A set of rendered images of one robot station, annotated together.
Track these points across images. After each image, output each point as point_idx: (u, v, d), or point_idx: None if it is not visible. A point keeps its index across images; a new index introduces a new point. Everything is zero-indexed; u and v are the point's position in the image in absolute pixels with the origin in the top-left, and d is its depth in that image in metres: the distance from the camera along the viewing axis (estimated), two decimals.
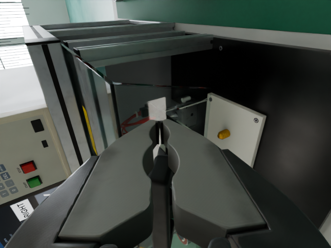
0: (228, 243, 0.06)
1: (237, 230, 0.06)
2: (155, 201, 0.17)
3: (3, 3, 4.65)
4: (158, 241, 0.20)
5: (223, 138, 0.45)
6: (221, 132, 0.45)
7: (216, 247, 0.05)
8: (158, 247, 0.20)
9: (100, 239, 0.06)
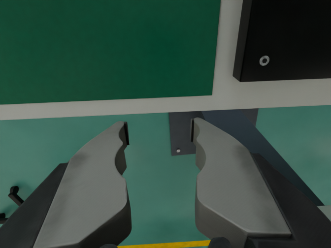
0: (228, 243, 0.06)
1: (258, 234, 0.06)
2: None
3: None
4: None
5: None
6: None
7: (216, 247, 0.05)
8: None
9: (80, 245, 0.06)
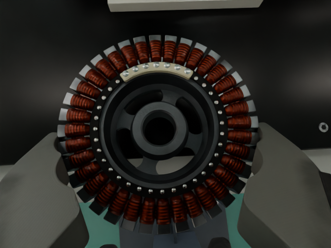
0: (228, 243, 0.06)
1: None
2: None
3: None
4: None
5: None
6: None
7: (216, 247, 0.05)
8: None
9: None
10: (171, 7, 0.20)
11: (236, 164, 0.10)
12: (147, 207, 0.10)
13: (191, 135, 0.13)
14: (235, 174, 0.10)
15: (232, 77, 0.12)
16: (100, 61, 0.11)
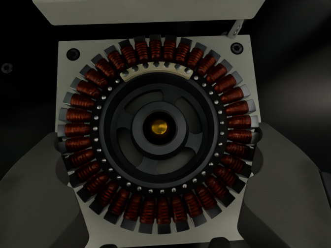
0: (228, 243, 0.06)
1: None
2: None
3: None
4: None
5: (156, 142, 0.12)
6: (173, 128, 0.12)
7: (216, 247, 0.05)
8: None
9: None
10: None
11: (236, 164, 0.10)
12: (147, 206, 0.10)
13: (191, 135, 0.13)
14: (235, 174, 0.10)
15: (232, 77, 0.12)
16: (100, 61, 0.11)
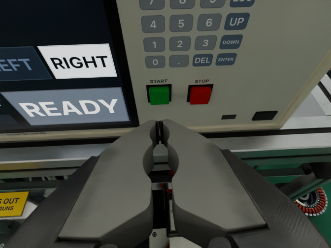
0: (228, 243, 0.06)
1: (237, 230, 0.06)
2: None
3: None
4: None
5: None
6: None
7: (216, 247, 0.05)
8: None
9: (100, 239, 0.06)
10: None
11: None
12: None
13: None
14: None
15: None
16: (168, 244, 0.43)
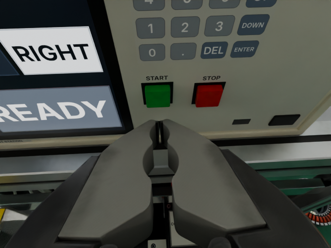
0: (228, 243, 0.06)
1: (237, 230, 0.06)
2: None
3: None
4: None
5: None
6: None
7: (216, 247, 0.05)
8: None
9: (100, 239, 0.06)
10: None
11: None
12: None
13: None
14: None
15: None
16: None
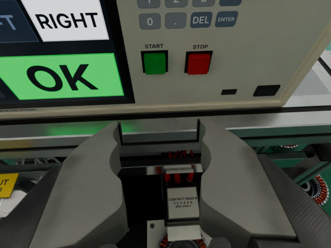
0: (228, 243, 0.06)
1: (262, 236, 0.06)
2: None
3: None
4: None
5: None
6: None
7: (216, 247, 0.05)
8: None
9: (75, 246, 0.06)
10: None
11: None
12: None
13: None
14: None
15: (203, 239, 0.41)
16: (166, 235, 0.41)
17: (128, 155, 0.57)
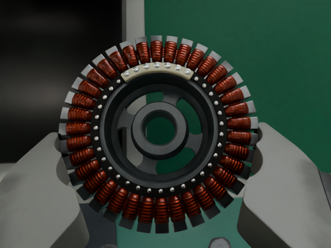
0: (228, 243, 0.06)
1: None
2: None
3: None
4: None
5: None
6: None
7: (216, 247, 0.05)
8: None
9: None
10: None
11: (235, 165, 0.10)
12: (145, 206, 0.10)
13: (191, 136, 0.13)
14: (233, 175, 0.10)
15: (233, 77, 0.12)
16: (102, 61, 0.11)
17: None
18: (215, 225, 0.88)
